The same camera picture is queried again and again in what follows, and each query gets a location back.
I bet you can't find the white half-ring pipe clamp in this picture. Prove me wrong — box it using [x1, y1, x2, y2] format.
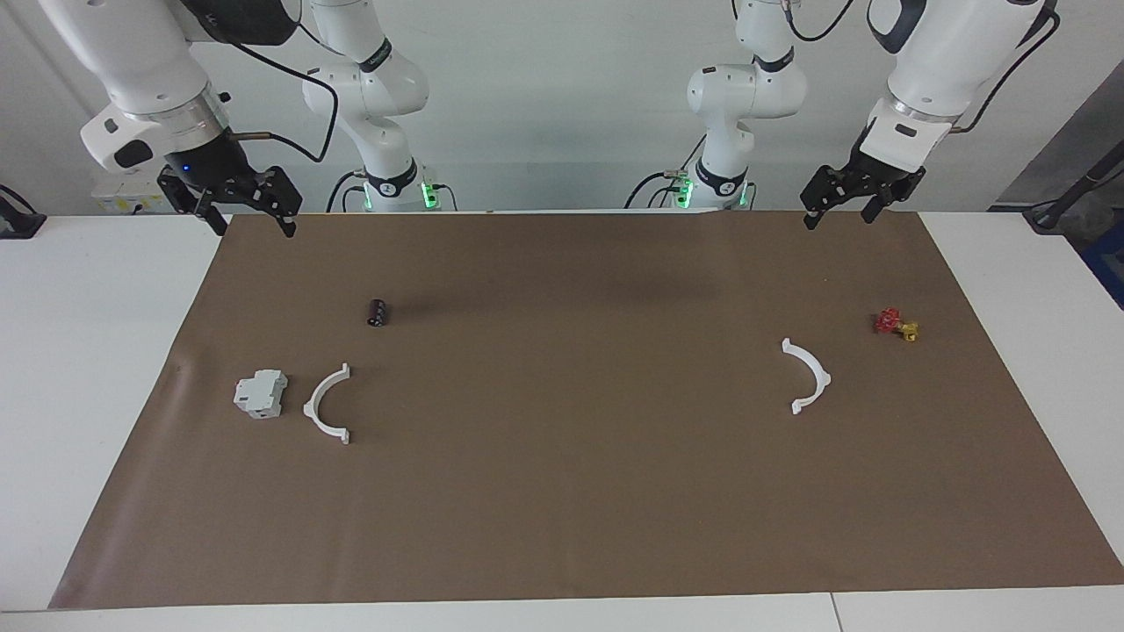
[782, 338, 832, 415]
[303, 363, 351, 445]

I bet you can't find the blue box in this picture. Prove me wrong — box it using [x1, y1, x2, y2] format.
[1080, 224, 1124, 310]

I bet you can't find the red and yellow valve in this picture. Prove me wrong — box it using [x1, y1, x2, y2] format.
[873, 307, 920, 342]

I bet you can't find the brown paper mat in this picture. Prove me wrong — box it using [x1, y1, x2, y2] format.
[48, 211, 1124, 610]

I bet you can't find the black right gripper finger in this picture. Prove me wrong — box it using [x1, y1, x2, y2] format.
[158, 171, 229, 236]
[253, 167, 305, 238]

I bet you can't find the white wall socket box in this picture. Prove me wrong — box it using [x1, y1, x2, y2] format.
[92, 171, 177, 216]

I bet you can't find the black base cable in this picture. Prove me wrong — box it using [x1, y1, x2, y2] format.
[624, 136, 708, 210]
[326, 169, 368, 213]

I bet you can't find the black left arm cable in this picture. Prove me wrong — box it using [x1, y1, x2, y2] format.
[784, 0, 1061, 137]

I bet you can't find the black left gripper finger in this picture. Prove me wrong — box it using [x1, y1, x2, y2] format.
[801, 165, 851, 231]
[862, 180, 914, 225]

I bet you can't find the black left base cable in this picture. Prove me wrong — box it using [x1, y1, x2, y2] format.
[624, 136, 708, 210]

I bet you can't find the black stand base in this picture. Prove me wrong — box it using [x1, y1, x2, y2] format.
[1023, 162, 1124, 233]

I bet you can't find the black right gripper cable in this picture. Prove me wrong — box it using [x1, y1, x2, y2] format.
[224, 35, 340, 164]

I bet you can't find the white circuit breaker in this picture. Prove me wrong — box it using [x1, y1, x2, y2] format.
[233, 369, 289, 420]

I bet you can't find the black table clamp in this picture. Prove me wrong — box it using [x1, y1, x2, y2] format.
[0, 184, 47, 240]

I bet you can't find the black right base cable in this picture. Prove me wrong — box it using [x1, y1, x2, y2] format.
[326, 169, 368, 213]

